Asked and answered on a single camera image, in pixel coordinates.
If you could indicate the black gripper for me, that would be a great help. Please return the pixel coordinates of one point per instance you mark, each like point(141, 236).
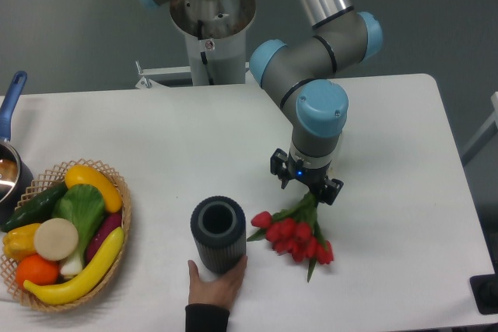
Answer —
point(308, 170)

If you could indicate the red tulip bouquet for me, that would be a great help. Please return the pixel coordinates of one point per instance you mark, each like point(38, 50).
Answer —
point(295, 231)

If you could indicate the dark grey ribbed vase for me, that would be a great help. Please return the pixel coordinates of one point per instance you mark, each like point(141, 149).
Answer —
point(218, 226)

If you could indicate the black sleeved forearm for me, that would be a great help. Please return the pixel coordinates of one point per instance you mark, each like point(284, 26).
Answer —
point(206, 318)

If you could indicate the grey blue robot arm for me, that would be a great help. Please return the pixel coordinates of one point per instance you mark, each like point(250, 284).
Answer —
point(298, 79)

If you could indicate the person's hand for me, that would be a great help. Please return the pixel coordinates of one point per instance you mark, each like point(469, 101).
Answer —
point(222, 292)

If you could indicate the purple sweet potato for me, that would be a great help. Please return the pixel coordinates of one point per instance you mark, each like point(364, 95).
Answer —
point(110, 223)

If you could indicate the black device at edge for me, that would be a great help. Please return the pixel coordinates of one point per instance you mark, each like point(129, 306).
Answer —
point(484, 289)

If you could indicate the green lettuce bok choy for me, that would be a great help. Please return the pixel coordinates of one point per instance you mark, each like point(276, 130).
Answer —
point(82, 205)

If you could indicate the beige round disc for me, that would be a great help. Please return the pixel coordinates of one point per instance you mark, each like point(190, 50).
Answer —
point(56, 239)

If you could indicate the green cucumber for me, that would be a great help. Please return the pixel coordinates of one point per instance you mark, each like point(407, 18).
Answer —
point(37, 209)

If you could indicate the orange fruit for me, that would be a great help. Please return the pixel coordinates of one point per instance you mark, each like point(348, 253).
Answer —
point(38, 270)

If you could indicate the yellow banana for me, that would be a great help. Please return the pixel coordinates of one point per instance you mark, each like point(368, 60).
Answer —
point(87, 280)

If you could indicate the yellow bell pepper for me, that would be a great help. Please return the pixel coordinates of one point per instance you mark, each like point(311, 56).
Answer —
point(18, 243)

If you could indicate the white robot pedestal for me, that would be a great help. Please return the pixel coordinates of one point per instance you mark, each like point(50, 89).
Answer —
point(215, 37)

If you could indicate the white frame at right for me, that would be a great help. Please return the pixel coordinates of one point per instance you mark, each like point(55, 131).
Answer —
point(482, 136)

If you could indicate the blue handled saucepan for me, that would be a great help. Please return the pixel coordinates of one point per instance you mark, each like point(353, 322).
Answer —
point(16, 177)

